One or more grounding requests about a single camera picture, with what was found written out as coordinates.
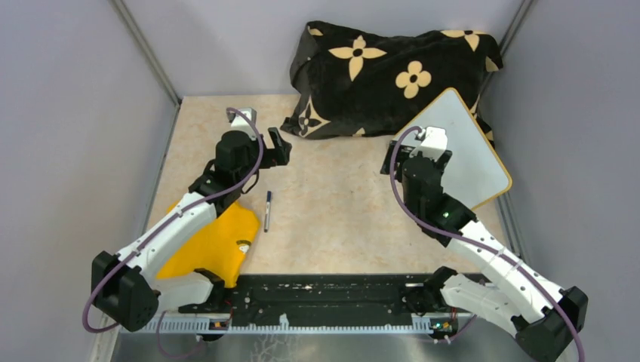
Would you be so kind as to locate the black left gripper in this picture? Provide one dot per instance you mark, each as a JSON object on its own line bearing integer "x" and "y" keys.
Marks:
{"x": 278, "y": 155}

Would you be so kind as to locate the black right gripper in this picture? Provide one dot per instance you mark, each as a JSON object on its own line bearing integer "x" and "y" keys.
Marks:
{"x": 402, "y": 153}

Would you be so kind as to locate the white whiteboard yellow frame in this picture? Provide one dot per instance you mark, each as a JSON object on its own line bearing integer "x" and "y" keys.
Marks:
{"x": 475, "y": 174}

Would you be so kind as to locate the white marker pen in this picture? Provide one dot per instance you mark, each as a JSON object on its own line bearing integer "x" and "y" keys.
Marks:
{"x": 266, "y": 219}

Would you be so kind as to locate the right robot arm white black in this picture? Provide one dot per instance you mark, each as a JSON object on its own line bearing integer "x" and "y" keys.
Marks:
{"x": 540, "y": 315}

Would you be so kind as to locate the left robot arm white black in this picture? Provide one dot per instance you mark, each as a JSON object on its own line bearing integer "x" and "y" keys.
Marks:
{"x": 124, "y": 285}

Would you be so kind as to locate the black floral pillow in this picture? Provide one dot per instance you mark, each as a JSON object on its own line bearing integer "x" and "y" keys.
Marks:
{"x": 354, "y": 83}

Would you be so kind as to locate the yellow cloth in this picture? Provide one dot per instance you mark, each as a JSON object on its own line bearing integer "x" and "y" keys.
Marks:
{"x": 220, "y": 247}

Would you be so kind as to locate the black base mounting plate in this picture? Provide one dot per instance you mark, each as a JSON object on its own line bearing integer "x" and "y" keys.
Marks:
{"x": 324, "y": 300}

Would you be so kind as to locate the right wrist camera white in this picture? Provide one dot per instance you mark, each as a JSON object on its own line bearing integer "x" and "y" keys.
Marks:
{"x": 433, "y": 143}

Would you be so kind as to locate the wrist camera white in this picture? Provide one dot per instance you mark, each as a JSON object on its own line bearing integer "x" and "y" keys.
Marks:
{"x": 242, "y": 120}
{"x": 433, "y": 143}

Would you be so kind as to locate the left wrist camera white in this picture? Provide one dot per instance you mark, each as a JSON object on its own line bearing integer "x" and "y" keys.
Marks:
{"x": 242, "y": 120}

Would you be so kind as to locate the left aluminium frame post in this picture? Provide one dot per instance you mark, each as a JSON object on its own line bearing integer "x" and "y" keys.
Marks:
{"x": 144, "y": 47}

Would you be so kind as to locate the aluminium frame post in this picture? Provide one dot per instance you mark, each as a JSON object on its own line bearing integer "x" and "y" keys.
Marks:
{"x": 515, "y": 25}
{"x": 144, "y": 47}

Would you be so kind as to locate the aluminium front rail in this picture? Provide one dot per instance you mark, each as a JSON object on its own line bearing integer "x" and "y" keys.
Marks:
{"x": 205, "y": 324}

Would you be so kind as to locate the right aluminium frame post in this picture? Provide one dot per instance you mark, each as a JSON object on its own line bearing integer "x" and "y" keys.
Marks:
{"x": 515, "y": 25}

